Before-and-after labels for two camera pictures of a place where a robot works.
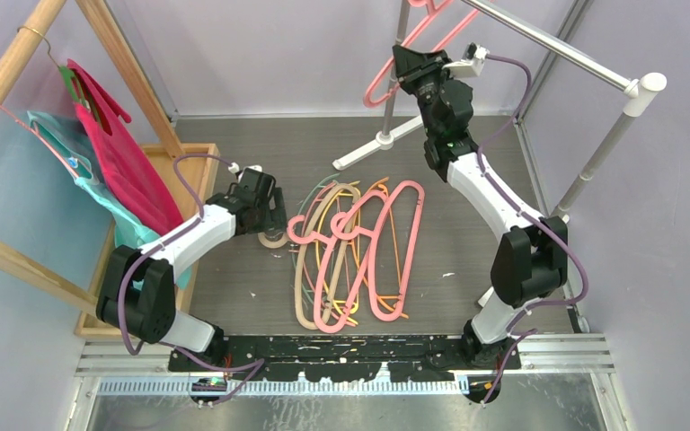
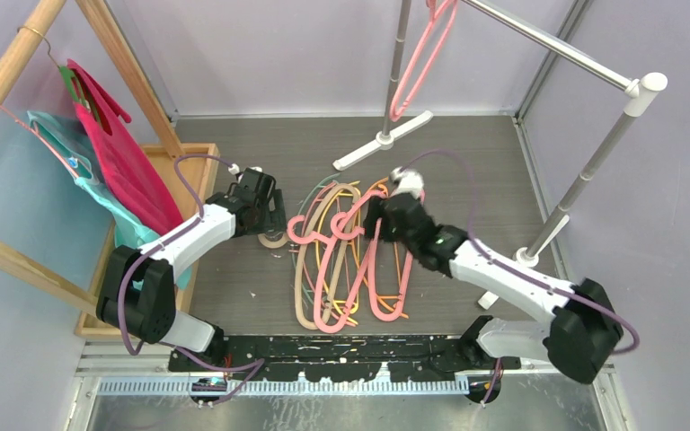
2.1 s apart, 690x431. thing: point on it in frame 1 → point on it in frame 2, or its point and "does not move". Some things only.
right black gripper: x=412 y=66 → x=370 y=222
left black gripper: x=274 y=219 does not move
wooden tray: x=186 y=171 does not move
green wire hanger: x=319 y=183 does not move
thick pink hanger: x=435 y=8 → x=435 y=9
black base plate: x=340 y=357 does not move
